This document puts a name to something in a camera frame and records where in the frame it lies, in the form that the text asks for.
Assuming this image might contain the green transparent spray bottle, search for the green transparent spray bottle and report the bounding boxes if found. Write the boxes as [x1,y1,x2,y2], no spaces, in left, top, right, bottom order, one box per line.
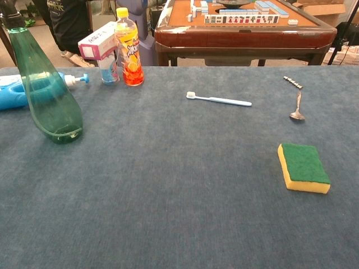
[0,0,84,145]

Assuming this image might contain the metal link strip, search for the metal link strip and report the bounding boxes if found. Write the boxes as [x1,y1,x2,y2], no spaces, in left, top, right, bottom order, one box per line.
[283,75,304,90]

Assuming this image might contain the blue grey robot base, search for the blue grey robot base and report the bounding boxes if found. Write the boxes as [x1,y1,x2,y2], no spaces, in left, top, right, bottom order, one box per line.
[115,0,158,67]

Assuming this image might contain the small clear bottle blue label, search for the small clear bottle blue label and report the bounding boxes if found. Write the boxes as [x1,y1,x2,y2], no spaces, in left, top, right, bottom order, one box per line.
[97,53,121,85]

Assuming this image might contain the orange drink bottle yellow cap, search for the orange drink bottle yellow cap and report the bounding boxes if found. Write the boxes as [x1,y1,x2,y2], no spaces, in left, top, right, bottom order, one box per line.
[114,7,145,87]

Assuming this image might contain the blue pump detergent bottle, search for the blue pump detergent bottle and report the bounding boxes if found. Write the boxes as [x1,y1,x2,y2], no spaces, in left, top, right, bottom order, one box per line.
[0,72,90,112]

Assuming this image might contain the black tripod stand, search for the black tripod stand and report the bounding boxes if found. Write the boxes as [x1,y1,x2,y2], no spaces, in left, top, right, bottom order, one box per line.
[327,0,359,66]

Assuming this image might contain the light blue toothbrush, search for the light blue toothbrush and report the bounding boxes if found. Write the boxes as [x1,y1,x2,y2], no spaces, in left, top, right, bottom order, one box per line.
[186,91,252,108]

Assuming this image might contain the blue table cloth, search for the blue table cloth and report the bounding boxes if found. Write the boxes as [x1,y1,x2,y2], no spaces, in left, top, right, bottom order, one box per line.
[0,66,359,269]

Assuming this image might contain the brown mahjong table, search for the brown mahjong table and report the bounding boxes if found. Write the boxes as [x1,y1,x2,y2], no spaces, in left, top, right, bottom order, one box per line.
[154,0,338,67]

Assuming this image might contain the metal spoon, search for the metal spoon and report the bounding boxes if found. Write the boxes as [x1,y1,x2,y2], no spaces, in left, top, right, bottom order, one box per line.
[289,91,306,122]

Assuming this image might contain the white pink cardboard box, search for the white pink cardboard box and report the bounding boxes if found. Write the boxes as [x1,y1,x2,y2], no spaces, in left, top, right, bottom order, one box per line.
[77,21,120,61]

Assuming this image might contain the stacked mahjong tiles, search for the stacked mahjong tiles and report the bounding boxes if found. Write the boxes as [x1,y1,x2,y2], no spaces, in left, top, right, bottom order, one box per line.
[186,0,210,22]

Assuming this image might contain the green yellow sponge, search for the green yellow sponge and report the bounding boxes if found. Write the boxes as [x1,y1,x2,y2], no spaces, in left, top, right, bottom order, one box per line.
[277,142,331,194]

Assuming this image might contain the row of face-up mahjong tiles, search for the row of face-up mahjong tiles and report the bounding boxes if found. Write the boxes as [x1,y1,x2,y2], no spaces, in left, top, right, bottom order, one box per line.
[204,14,280,25]

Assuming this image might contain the row of blue-backed mahjong tiles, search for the row of blue-backed mahjong tiles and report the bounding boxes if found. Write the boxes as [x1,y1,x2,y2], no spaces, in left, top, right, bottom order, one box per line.
[219,8,259,15]

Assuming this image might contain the dark mahjong table centre dish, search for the dark mahjong table centre dish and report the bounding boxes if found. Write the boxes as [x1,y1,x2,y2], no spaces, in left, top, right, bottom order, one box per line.
[215,0,255,8]

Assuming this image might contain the person in dark clothes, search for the person in dark clothes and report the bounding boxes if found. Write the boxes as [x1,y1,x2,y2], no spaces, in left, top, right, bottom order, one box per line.
[39,0,96,68]

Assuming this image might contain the diagonal row of mahjong tiles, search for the diagonal row of mahjong tiles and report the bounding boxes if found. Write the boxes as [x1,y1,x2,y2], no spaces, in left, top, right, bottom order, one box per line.
[254,0,289,19]

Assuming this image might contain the white plastic crate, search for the white plastic crate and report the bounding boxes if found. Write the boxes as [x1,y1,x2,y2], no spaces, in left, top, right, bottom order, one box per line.
[322,44,359,67]

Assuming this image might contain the dark slanted pole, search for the dark slanted pole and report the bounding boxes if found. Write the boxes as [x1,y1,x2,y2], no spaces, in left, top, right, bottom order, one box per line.
[0,26,18,68]

